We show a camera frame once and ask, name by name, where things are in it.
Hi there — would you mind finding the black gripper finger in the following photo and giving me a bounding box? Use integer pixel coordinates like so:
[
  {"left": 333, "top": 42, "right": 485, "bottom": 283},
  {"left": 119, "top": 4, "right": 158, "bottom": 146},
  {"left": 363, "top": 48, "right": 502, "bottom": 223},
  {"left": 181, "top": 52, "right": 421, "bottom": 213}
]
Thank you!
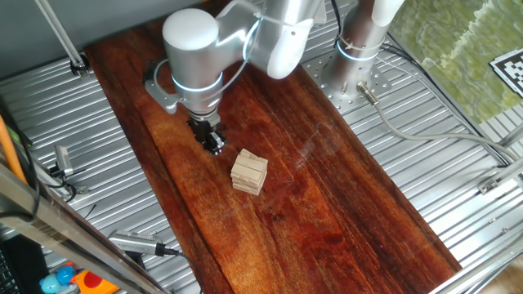
[
  {"left": 203, "top": 138, "right": 221, "bottom": 158},
  {"left": 212, "top": 130, "right": 228, "bottom": 151}
]

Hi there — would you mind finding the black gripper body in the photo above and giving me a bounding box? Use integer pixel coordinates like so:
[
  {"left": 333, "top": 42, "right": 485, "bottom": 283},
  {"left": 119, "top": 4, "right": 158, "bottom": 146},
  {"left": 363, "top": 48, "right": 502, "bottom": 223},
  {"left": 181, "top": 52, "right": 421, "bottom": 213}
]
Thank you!
[{"left": 186, "top": 114, "right": 225, "bottom": 145}]

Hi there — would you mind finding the wooden Jenga block tower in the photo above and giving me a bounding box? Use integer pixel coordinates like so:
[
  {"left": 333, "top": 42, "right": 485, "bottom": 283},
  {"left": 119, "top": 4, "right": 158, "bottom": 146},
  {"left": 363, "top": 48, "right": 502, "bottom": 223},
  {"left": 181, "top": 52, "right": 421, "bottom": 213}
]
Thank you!
[{"left": 230, "top": 148, "right": 269, "bottom": 196}]

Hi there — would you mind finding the brown wooden board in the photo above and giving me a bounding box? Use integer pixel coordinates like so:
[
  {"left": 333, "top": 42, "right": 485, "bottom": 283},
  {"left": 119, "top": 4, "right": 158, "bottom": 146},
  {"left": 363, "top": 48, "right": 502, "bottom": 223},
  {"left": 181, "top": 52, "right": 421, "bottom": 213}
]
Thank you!
[{"left": 83, "top": 0, "right": 463, "bottom": 294}]

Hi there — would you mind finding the aluminium pole with clamp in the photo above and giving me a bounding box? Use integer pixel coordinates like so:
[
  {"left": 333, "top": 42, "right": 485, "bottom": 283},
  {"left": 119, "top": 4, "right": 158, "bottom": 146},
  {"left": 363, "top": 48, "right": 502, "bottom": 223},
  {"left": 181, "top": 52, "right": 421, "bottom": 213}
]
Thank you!
[{"left": 34, "top": 0, "right": 91, "bottom": 78}]

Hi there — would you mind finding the orange emergency stop box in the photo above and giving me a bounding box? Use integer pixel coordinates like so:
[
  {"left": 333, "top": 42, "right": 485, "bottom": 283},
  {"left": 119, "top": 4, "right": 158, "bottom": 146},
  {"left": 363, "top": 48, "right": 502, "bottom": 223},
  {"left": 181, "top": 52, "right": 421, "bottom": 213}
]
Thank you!
[{"left": 71, "top": 269, "right": 120, "bottom": 294}]

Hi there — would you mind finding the blue plastic toy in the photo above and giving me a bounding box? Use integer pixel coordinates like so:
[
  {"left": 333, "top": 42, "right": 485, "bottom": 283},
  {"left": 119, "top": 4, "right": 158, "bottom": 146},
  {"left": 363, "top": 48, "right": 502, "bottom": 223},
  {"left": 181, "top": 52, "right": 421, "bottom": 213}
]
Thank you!
[{"left": 39, "top": 264, "right": 78, "bottom": 294}]

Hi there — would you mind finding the orange pole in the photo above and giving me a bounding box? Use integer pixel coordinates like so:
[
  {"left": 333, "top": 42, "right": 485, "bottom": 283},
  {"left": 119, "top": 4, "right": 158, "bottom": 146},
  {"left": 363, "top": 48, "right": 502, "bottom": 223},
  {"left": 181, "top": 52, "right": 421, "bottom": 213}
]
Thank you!
[{"left": 0, "top": 116, "right": 26, "bottom": 185}]

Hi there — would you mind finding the black keyboard device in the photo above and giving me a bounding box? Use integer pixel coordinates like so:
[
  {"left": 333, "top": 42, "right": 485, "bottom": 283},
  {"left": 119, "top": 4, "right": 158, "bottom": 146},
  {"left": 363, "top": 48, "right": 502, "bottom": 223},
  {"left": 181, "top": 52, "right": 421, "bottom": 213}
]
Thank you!
[{"left": 0, "top": 234, "right": 50, "bottom": 294}]

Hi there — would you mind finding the black white fiducial marker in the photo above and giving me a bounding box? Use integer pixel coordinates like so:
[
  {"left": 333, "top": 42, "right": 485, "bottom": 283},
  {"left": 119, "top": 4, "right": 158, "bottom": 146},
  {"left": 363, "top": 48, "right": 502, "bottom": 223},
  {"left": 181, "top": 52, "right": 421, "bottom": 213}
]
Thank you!
[{"left": 489, "top": 47, "right": 523, "bottom": 99}]

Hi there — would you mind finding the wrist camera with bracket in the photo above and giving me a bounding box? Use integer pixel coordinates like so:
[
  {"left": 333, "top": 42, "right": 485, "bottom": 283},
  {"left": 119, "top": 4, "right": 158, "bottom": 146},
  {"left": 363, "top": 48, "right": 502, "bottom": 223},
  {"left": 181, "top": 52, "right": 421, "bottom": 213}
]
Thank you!
[{"left": 142, "top": 59, "right": 183, "bottom": 115}]

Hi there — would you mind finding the black camera cable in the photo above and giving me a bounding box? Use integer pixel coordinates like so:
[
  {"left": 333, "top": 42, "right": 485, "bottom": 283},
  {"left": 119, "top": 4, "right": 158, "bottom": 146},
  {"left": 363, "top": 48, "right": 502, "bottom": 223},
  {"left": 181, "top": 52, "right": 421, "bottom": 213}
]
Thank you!
[{"left": 157, "top": 244, "right": 205, "bottom": 294}]

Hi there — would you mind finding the small grey camera on mount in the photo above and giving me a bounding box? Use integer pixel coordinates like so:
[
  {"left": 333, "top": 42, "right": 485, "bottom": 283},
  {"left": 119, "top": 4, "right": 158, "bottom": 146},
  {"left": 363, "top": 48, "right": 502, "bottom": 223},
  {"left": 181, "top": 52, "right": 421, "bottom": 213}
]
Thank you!
[{"left": 48, "top": 145, "right": 89, "bottom": 195}]

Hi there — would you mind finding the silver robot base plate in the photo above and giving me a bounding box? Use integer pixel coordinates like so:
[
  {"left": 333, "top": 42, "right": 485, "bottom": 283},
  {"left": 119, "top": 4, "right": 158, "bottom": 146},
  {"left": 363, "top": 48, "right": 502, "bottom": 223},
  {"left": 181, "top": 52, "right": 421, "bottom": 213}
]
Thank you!
[{"left": 304, "top": 48, "right": 393, "bottom": 115}]

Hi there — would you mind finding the metal frame bar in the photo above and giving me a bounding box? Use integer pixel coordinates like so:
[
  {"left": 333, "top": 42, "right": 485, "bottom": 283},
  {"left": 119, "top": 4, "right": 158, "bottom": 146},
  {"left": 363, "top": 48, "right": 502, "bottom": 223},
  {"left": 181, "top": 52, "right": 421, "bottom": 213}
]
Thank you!
[{"left": 0, "top": 163, "right": 172, "bottom": 294}]

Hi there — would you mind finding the grey base cable with connector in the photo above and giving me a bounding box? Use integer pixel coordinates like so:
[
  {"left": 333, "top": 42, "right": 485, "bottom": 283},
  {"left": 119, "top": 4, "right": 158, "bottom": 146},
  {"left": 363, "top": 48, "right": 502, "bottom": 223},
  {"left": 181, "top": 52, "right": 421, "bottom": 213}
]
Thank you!
[{"left": 355, "top": 80, "right": 522, "bottom": 163}]

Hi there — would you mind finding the aluminium corner bracket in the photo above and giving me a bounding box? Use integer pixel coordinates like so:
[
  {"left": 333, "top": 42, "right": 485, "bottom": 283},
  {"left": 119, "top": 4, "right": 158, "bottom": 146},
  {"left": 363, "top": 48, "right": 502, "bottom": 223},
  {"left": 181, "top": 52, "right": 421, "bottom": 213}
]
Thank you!
[{"left": 477, "top": 157, "right": 523, "bottom": 195}]

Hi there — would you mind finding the aluminium frame rail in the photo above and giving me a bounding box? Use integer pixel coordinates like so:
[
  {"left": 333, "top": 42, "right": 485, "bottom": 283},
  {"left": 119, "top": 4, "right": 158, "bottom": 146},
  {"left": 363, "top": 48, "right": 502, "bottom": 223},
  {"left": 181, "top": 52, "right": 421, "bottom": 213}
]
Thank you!
[{"left": 428, "top": 234, "right": 523, "bottom": 294}]

